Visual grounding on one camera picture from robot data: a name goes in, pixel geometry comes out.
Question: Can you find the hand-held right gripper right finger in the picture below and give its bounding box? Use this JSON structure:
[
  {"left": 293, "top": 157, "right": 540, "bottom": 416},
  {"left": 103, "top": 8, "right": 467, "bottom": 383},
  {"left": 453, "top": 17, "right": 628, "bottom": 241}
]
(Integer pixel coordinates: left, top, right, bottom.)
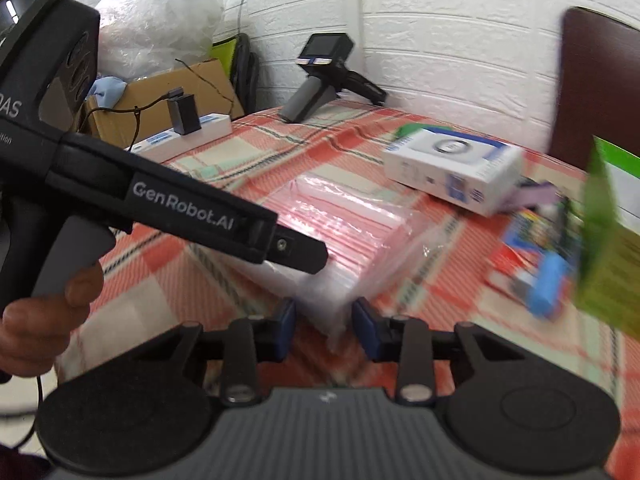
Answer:
[{"left": 351, "top": 297, "right": 528, "bottom": 405}]

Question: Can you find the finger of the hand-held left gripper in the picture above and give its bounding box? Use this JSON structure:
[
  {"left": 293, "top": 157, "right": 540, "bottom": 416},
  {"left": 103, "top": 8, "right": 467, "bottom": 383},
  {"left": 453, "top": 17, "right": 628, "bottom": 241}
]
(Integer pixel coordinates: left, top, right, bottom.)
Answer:
[{"left": 262, "top": 225, "right": 329, "bottom": 275}]

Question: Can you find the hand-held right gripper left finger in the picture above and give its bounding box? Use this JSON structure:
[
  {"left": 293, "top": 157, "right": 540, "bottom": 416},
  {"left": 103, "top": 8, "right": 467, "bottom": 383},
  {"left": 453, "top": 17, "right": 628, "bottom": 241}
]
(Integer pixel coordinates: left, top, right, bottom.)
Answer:
[{"left": 131, "top": 297, "right": 296, "bottom": 407}]

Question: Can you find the pack of clear plastic bags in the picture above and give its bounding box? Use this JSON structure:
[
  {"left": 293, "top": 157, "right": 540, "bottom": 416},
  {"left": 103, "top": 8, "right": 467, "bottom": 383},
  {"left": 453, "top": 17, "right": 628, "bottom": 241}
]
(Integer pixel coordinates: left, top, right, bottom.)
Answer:
[{"left": 227, "top": 172, "right": 451, "bottom": 336}]

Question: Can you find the green paper box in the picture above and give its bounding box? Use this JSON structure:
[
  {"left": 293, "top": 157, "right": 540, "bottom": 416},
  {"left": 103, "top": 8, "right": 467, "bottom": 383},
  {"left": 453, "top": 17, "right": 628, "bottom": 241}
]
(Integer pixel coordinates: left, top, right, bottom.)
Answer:
[{"left": 572, "top": 135, "right": 640, "bottom": 336}]

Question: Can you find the person's left hand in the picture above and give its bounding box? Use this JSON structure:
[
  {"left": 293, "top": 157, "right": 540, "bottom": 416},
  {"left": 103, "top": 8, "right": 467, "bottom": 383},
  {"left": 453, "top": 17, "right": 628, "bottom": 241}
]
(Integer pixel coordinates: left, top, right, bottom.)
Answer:
[{"left": 0, "top": 262, "right": 106, "bottom": 378}]

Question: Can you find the black charger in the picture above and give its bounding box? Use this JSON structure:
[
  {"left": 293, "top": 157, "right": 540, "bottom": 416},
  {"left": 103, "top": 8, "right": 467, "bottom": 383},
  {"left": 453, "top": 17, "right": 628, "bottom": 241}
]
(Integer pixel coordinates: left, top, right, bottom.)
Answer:
[{"left": 166, "top": 92, "right": 202, "bottom": 136}]

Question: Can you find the white power strip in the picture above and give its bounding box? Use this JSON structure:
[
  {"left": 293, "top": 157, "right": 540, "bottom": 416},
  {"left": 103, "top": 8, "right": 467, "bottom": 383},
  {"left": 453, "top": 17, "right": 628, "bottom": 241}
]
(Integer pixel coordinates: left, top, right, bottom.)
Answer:
[{"left": 129, "top": 112, "right": 233, "bottom": 163}]

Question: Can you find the plaid tablecloth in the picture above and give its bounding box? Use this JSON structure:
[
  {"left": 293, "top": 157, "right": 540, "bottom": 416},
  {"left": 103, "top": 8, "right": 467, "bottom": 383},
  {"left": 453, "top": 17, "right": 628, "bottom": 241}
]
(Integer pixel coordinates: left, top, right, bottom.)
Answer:
[{"left": 55, "top": 100, "right": 640, "bottom": 480}]

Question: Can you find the blue cloth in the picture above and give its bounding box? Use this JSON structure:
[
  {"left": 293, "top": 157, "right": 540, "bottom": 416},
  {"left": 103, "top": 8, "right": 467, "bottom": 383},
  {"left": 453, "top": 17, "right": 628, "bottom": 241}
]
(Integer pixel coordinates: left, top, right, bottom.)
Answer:
[{"left": 92, "top": 77, "right": 126, "bottom": 111}]

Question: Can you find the cardboard box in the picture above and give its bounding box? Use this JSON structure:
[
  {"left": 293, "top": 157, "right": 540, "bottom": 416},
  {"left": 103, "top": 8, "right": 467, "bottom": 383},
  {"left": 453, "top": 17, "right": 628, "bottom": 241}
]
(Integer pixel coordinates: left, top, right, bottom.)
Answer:
[{"left": 82, "top": 57, "right": 246, "bottom": 151}]

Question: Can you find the green and black chair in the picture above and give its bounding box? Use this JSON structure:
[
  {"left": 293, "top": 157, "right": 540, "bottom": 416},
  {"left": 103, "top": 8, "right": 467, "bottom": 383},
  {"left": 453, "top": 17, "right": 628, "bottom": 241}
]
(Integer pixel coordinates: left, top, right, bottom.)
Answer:
[{"left": 210, "top": 32, "right": 261, "bottom": 116}]

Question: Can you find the large clear plastic bag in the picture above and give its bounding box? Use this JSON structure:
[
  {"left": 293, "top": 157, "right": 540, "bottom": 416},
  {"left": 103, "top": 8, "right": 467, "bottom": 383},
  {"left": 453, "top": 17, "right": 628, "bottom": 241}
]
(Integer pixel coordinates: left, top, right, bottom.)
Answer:
[{"left": 95, "top": 0, "right": 228, "bottom": 83}]

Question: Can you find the spare hand-held gripper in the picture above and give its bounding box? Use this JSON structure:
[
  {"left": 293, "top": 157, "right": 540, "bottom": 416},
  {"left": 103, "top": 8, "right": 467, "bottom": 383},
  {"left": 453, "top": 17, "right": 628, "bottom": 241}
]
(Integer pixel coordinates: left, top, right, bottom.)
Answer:
[{"left": 278, "top": 32, "right": 388, "bottom": 125}]

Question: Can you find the white and blue box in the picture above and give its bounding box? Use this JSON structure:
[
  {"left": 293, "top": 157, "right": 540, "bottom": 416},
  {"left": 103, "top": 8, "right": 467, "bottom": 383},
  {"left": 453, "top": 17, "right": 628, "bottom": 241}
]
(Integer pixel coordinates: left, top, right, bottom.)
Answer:
[{"left": 382, "top": 127, "right": 523, "bottom": 218}]

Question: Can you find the colourful card packet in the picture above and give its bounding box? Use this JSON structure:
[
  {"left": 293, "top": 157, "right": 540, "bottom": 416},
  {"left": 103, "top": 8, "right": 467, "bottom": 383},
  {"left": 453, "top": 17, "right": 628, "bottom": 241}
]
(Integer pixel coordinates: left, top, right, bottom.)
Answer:
[{"left": 487, "top": 205, "right": 576, "bottom": 311}]

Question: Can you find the blue cylindrical object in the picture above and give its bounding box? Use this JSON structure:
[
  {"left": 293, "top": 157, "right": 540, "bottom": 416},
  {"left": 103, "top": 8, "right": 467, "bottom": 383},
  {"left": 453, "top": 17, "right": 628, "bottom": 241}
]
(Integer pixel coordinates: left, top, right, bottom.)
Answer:
[{"left": 527, "top": 252, "right": 571, "bottom": 318}]

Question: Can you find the brown wooden chair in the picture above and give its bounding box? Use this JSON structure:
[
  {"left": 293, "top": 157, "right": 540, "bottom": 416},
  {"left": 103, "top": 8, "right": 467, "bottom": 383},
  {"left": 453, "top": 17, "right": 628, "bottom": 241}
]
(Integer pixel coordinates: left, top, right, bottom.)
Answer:
[{"left": 547, "top": 6, "right": 640, "bottom": 181}]

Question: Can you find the black charger cable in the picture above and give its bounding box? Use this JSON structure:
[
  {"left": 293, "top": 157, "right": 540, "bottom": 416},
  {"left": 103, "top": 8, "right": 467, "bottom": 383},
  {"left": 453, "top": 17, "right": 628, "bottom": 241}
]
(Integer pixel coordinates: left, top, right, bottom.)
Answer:
[{"left": 80, "top": 87, "right": 187, "bottom": 152}]

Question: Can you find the thin black wire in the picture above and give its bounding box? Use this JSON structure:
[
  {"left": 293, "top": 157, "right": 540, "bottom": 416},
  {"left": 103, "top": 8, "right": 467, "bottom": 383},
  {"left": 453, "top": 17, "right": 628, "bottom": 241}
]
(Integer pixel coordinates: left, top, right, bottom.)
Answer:
[{"left": 175, "top": 57, "right": 242, "bottom": 111}]

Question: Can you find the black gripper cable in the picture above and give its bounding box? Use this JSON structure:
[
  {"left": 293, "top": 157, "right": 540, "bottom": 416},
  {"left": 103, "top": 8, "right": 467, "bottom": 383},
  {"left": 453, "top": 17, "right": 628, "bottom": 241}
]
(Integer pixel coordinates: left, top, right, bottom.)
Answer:
[{"left": 17, "top": 375, "right": 47, "bottom": 458}]

